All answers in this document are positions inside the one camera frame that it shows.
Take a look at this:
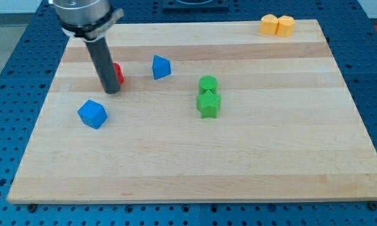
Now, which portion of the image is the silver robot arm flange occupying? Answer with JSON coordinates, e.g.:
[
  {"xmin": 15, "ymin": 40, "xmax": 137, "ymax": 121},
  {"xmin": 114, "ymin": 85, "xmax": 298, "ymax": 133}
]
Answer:
[{"xmin": 48, "ymin": 0, "xmax": 124, "ymax": 42}]

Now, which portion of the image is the green star block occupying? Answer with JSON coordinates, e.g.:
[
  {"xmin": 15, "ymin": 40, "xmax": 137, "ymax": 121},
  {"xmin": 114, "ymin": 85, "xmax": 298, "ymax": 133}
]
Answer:
[{"xmin": 197, "ymin": 90, "xmax": 221, "ymax": 119}]

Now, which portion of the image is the wooden board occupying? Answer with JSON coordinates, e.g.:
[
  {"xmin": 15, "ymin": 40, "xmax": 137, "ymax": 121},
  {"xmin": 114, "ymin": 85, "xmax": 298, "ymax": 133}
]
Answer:
[{"xmin": 7, "ymin": 19, "xmax": 377, "ymax": 204}]

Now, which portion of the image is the green cylinder block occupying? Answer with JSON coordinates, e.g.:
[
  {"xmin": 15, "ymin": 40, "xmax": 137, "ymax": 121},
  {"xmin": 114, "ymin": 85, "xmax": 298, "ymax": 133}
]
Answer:
[{"xmin": 199, "ymin": 75, "xmax": 219, "ymax": 95}]

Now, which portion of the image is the blue pentagon block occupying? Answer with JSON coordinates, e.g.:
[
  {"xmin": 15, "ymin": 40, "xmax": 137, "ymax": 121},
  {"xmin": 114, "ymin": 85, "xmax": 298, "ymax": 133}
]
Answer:
[{"xmin": 152, "ymin": 55, "xmax": 172, "ymax": 80}]

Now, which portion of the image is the red block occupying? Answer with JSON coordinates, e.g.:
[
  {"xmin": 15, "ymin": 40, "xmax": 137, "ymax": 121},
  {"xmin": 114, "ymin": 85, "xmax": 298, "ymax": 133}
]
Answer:
[{"xmin": 113, "ymin": 62, "xmax": 124, "ymax": 85}]

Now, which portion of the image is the blue cube block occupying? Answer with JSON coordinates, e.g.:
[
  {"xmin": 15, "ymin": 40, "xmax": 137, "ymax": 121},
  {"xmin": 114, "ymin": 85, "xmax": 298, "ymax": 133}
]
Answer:
[{"xmin": 77, "ymin": 100, "xmax": 108, "ymax": 129}]

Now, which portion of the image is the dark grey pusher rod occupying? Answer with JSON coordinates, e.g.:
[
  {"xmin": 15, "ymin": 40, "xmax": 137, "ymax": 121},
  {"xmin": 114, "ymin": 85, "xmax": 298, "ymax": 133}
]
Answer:
[{"xmin": 85, "ymin": 38, "xmax": 120, "ymax": 94}]

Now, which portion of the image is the yellow heart block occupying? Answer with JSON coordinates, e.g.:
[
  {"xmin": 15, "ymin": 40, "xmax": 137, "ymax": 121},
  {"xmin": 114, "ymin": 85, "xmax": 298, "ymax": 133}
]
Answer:
[{"xmin": 259, "ymin": 14, "xmax": 278, "ymax": 35}]

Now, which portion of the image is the yellow hexagon block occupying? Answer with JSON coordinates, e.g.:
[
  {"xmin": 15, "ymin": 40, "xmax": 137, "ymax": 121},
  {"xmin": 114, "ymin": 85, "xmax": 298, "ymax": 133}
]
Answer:
[{"xmin": 276, "ymin": 16, "xmax": 295, "ymax": 38}]

